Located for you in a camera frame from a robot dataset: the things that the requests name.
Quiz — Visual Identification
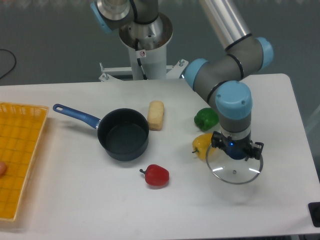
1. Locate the black device at table edge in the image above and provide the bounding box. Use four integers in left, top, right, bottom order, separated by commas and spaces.
307, 202, 320, 228

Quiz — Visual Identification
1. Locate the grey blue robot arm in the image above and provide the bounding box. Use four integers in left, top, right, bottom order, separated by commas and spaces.
90, 0, 274, 160

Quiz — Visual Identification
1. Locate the glass lid blue knob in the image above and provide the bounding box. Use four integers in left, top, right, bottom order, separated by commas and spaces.
205, 146, 264, 185

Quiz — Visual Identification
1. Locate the yellow bell pepper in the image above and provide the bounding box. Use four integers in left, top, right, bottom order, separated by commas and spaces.
192, 133, 216, 161

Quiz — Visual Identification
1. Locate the yellow woven tray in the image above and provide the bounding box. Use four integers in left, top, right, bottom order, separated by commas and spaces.
0, 102, 49, 222

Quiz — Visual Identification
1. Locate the dark saucepan blue handle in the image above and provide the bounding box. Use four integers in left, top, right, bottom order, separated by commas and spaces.
53, 104, 149, 162

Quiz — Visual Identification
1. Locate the green bell pepper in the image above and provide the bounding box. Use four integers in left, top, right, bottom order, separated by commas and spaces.
193, 107, 219, 132

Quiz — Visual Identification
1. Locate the red bell pepper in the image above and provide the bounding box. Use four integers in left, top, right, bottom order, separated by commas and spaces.
139, 164, 170, 187

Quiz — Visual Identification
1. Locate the beige bread loaf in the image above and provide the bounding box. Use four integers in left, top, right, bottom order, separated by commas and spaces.
147, 100, 165, 131

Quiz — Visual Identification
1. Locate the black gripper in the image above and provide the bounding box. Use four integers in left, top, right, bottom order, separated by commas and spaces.
211, 131, 264, 160

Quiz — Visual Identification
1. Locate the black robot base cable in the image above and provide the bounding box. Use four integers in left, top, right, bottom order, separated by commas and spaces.
134, 37, 149, 81

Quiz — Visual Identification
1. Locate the black floor cable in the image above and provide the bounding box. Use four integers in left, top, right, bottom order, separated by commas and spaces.
0, 48, 17, 80

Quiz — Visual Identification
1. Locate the fingertip at left edge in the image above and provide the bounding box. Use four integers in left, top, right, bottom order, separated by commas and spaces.
0, 161, 7, 176

